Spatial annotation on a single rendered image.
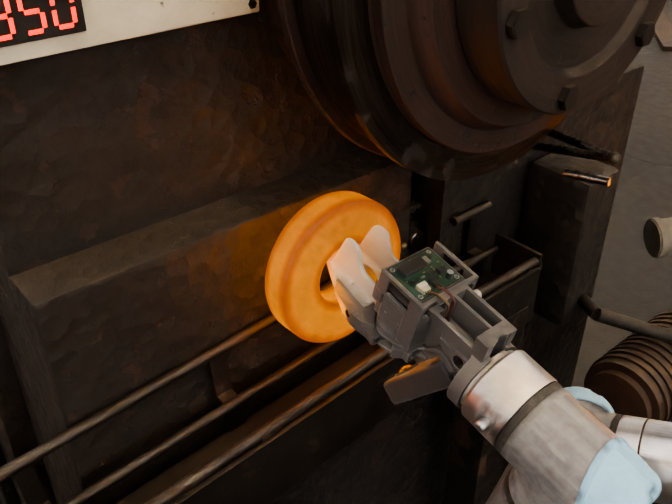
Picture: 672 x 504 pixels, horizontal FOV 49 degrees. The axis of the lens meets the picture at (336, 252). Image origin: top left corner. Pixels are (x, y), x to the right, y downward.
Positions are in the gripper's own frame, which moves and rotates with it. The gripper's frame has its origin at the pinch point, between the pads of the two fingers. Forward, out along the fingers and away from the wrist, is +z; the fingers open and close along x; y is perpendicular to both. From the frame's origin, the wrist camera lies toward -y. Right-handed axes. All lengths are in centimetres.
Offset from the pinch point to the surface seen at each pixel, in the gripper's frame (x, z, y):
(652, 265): -153, 10, -92
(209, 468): 18.6, -6.8, -13.8
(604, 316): -42.0, -14.7, -21.7
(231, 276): 8.4, 5.6, -4.1
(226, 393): 11.4, 0.9, -16.6
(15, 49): 22.8, 15.6, 19.7
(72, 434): 27.7, 2.2, -11.7
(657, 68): -322, 100, -119
